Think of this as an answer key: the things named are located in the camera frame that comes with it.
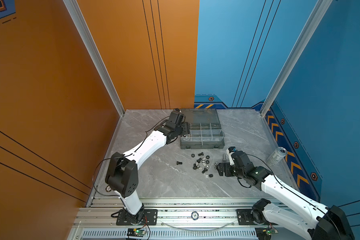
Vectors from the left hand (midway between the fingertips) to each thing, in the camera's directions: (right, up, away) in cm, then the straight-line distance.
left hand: (185, 126), depth 87 cm
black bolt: (-4, -23, +4) cm, 24 cm away
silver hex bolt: (+24, -21, +5) cm, 32 cm away
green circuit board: (-24, -51, -17) cm, 59 cm away
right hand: (+20, -23, -4) cm, 31 cm away
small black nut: (+15, -29, 0) cm, 33 cm away
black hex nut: (+4, -19, +9) cm, 22 cm away
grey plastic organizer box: (+14, -4, +17) cm, 23 cm away
